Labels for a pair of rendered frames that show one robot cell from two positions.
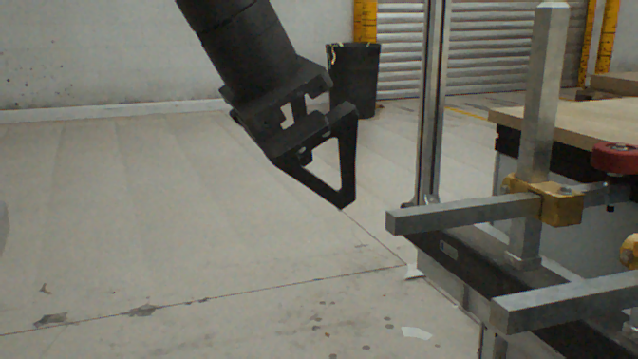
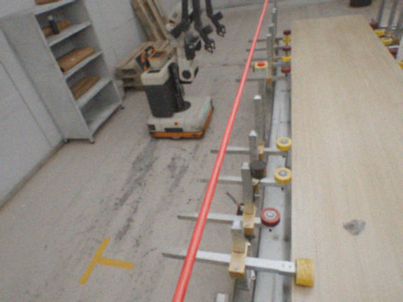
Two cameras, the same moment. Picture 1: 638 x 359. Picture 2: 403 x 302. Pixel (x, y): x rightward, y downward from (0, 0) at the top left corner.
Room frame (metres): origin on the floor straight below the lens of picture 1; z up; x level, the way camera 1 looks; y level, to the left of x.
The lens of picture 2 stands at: (-2.11, -1.64, 1.84)
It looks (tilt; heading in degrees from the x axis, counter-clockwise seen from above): 37 degrees down; 42
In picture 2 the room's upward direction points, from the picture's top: 12 degrees counter-clockwise
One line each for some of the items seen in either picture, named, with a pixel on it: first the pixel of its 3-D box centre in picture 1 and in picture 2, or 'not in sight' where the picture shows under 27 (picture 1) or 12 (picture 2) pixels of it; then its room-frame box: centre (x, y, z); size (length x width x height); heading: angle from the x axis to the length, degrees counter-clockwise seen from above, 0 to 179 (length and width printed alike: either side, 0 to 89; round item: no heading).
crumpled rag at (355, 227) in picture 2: not in sight; (356, 225); (-1.33, -1.63, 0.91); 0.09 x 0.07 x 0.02; 138
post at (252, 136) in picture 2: not in sight; (254, 171); (-1.18, -1.15, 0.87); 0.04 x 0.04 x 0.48; 21
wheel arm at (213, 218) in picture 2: not in sight; (224, 219); (-1.49, -1.15, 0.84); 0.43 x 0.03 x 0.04; 111
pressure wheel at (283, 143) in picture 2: not in sight; (283, 149); (-0.94, -1.20, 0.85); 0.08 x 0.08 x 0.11
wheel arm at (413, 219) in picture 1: (514, 206); (268, 39); (0.87, -0.31, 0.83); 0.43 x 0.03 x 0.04; 111
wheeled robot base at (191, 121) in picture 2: not in sight; (181, 115); (0.05, 0.46, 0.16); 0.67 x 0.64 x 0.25; 110
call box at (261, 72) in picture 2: not in sight; (261, 71); (-0.70, -0.97, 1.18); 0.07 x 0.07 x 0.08; 21
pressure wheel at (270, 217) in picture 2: not in sight; (270, 222); (-1.42, -1.33, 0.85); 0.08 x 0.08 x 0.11
